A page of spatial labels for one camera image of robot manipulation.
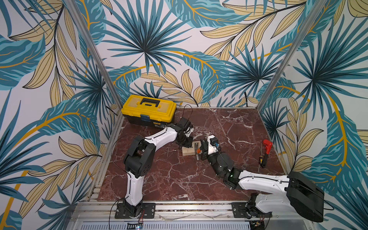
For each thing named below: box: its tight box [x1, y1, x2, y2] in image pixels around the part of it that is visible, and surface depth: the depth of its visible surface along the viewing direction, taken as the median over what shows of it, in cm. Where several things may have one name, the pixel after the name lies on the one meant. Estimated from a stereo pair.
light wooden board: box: [182, 140, 202, 157], surface depth 94 cm
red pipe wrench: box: [262, 139, 274, 168], surface depth 99 cm
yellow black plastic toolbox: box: [121, 94, 177, 129], surface depth 98 cm
